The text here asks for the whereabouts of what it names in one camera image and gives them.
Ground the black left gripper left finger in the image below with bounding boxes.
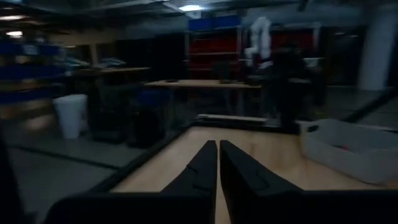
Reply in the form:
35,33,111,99
45,140,218,224

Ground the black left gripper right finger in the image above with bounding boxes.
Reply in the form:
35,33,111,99
220,139,398,224

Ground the light grey plastic bin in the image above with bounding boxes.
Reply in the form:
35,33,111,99
299,118,398,186

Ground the wooden table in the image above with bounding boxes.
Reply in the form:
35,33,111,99
144,79,262,90

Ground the white trash can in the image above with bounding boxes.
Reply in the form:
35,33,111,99
52,94,90,140

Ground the red storage shelf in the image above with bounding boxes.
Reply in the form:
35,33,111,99
186,15,243,78

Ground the white pillar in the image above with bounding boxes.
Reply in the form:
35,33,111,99
357,4,398,91

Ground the shelf with blue bins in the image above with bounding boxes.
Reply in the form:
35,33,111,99
0,39,68,122

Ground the ceiling light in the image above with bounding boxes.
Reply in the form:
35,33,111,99
178,3,203,12

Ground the black aluminium table frame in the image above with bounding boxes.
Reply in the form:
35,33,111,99
88,88,398,194

